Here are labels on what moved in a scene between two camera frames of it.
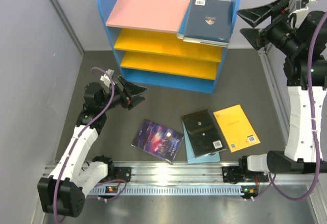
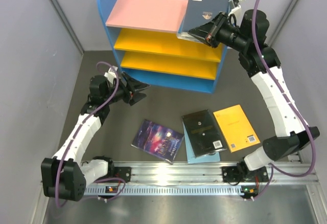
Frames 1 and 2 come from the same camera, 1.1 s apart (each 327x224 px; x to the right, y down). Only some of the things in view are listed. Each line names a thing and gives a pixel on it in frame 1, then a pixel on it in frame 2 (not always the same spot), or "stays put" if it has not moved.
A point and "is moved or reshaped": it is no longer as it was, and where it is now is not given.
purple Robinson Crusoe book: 158,140 stays put
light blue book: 213,157 stays put
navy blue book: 209,20 is moved or reshaped
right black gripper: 279,12 to 209,32
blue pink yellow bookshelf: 144,32 stays put
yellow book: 236,128 stays put
